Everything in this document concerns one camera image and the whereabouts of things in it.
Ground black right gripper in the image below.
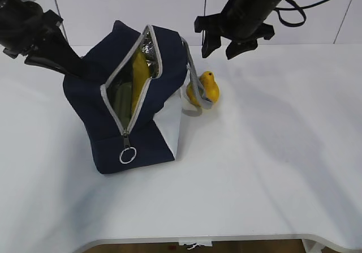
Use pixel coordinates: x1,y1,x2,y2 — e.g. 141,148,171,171
194,9,275,59

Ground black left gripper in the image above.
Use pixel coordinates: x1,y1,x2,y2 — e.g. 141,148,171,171
2,10,94,79

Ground yellow pear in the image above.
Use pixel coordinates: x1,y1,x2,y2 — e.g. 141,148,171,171
186,71,219,107

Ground green lid food container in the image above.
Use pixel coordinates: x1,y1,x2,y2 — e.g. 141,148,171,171
107,82,132,128

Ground yellow banana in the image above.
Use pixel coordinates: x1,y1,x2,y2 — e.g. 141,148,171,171
131,49,150,114

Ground navy blue lunch bag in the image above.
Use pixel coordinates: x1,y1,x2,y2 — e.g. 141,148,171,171
63,21,214,175

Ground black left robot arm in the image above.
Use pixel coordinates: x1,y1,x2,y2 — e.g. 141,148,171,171
1,0,88,79

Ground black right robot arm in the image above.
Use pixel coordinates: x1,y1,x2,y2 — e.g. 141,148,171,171
194,0,331,59

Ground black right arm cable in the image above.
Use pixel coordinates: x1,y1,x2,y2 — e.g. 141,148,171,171
273,0,362,27

